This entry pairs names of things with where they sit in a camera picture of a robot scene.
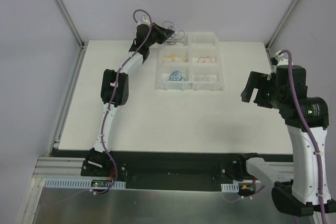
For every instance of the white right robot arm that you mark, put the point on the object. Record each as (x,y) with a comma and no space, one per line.
(306,120)

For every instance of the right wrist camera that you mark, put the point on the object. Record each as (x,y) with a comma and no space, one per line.
(278,60)

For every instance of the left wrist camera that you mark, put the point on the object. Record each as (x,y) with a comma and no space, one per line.
(144,21)

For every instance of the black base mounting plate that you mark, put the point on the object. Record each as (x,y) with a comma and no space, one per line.
(168,171)

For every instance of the white cable duct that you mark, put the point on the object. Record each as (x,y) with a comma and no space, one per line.
(74,183)
(230,188)

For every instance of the left aluminium frame post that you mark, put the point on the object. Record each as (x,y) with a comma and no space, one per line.
(69,22)

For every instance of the white plastic compartment tray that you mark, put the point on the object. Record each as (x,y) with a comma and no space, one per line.
(191,63)

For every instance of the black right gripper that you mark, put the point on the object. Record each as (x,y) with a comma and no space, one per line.
(260,87)

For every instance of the aluminium front rail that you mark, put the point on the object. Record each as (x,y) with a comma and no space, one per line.
(62,166)

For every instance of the aluminium frame post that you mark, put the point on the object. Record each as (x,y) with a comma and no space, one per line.
(281,25)
(69,22)

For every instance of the right white cable duct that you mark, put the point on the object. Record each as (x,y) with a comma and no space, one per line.
(230,188)

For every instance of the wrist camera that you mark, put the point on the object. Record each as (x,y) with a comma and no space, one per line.
(144,21)
(278,60)

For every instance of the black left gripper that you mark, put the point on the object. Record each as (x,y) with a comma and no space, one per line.
(157,35)

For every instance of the left white cable duct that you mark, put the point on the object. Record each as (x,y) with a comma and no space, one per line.
(74,183)

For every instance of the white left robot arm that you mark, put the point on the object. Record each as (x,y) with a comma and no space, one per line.
(115,90)

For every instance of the right aluminium frame post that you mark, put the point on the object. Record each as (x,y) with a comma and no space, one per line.
(281,25)

